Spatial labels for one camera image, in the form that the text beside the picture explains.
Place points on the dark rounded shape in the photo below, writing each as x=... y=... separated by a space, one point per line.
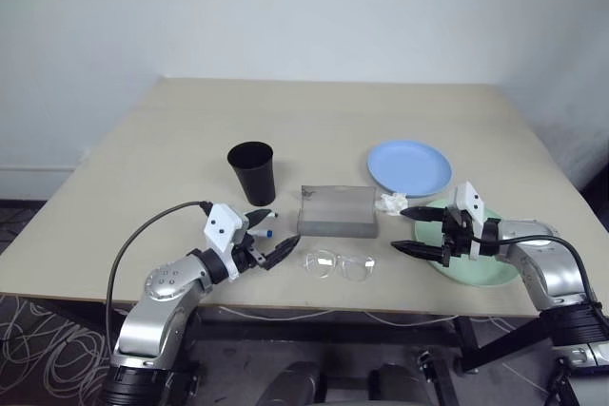
x=292 y=384

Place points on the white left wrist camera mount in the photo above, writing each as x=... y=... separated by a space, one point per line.
x=221 y=226

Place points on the blue plate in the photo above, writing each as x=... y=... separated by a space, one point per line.
x=409 y=168

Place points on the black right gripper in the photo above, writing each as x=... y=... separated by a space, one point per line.
x=457 y=237

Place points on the light green plate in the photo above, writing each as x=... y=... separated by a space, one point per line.
x=490 y=273

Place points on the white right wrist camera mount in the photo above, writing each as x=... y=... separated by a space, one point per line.
x=471 y=199

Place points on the transparent grey glasses case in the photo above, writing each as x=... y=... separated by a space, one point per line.
x=338 y=213

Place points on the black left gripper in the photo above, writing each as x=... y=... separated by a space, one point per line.
x=249 y=256

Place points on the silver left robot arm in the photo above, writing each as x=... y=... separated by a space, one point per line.
x=162 y=287

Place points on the black plastic cup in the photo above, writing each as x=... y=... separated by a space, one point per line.
x=257 y=178

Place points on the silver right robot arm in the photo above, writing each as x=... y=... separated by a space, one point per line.
x=556 y=273

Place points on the crumpled white tissue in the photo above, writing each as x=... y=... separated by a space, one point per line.
x=392 y=203

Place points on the clear frame glasses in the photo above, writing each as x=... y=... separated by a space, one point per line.
x=340 y=265

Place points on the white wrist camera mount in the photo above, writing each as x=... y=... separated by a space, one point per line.
x=221 y=226
x=471 y=199

